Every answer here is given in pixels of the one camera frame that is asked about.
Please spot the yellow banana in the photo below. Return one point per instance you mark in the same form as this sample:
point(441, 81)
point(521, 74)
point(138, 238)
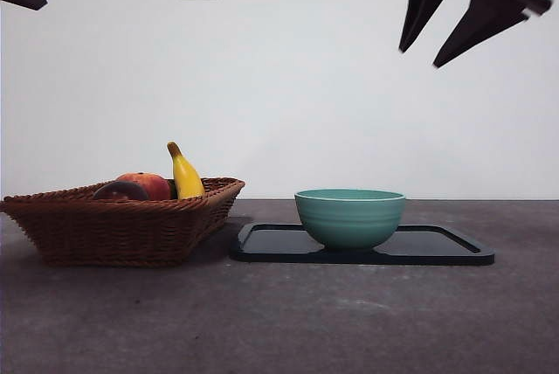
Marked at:
point(185, 177)

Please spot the black rectangular tray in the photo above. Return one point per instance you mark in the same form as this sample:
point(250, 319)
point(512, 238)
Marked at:
point(271, 247)

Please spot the brown wicker basket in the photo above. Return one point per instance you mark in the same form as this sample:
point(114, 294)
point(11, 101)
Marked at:
point(109, 234)

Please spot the dark green fruit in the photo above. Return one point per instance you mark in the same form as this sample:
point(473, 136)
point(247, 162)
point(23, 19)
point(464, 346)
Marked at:
point(173, 192)

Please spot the teal ribbed bowl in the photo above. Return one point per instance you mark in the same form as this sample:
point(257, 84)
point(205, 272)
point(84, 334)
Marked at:
point(349, 225)

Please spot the red orange peach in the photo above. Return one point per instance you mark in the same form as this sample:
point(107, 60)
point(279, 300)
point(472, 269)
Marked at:
point(153, 186)

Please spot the dark red plum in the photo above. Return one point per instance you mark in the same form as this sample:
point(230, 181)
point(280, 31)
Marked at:
point(120, 192)

